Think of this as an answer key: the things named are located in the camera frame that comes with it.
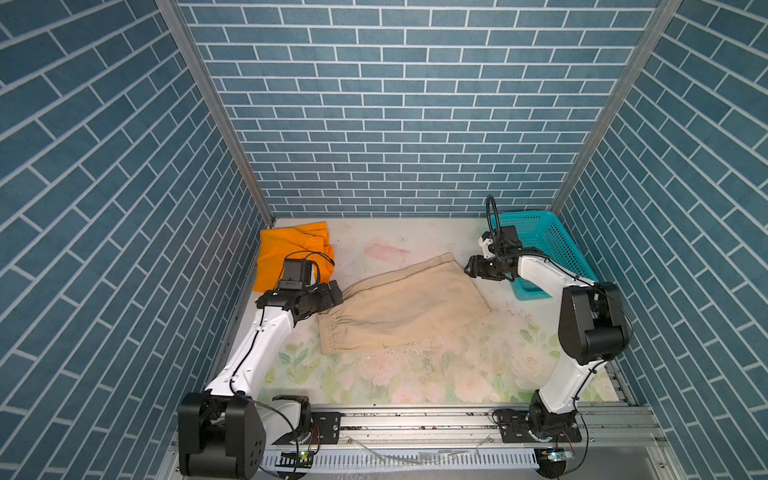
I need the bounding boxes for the orange shorts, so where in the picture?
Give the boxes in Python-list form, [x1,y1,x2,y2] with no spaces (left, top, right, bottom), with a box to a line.
[252,222,335,293]

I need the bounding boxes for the beige shorts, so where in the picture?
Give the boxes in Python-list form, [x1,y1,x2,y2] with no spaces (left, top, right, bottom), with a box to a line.
[318,252,491,355]

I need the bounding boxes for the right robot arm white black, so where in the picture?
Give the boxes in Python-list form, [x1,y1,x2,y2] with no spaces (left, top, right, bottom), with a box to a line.
[465,222,631,441]

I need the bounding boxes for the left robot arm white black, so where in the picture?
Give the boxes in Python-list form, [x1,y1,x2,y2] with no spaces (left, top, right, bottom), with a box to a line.
[177,252,343,479]

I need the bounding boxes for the teal plastic basket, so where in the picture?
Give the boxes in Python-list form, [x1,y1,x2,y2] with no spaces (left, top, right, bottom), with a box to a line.
[480,211,597,301]

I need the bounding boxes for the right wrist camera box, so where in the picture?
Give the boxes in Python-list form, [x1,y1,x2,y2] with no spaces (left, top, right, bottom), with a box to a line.
[478,237,495,259]

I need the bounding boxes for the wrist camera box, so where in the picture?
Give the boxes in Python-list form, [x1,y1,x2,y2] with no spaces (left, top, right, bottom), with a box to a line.
[277,258,314,290]
[478,237,495,259]

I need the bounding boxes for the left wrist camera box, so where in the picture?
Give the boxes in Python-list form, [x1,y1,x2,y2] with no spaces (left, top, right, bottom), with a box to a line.
[277,258,314,290]

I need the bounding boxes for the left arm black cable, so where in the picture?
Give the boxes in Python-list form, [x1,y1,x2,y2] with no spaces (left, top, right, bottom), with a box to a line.
[227,250,337,480]

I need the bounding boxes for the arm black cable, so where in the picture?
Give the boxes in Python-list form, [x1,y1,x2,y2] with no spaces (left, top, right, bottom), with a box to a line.
[484,194,634,475]
[227,250,337,480]

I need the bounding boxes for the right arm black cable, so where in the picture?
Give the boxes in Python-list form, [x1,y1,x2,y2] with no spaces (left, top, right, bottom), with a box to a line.
[484,194,634,475]

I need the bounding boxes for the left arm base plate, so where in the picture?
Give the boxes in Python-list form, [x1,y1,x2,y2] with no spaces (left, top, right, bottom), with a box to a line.
[275,412,342,446]

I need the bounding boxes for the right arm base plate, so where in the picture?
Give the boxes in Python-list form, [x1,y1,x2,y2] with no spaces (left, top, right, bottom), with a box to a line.
[490,409,583,444]

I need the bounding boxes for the white vented cable duct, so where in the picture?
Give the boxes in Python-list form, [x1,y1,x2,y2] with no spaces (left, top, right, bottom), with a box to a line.
[262,448,539,474]

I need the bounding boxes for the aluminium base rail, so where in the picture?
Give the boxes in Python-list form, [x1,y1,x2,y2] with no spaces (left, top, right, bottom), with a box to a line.
[251,403,683,479]

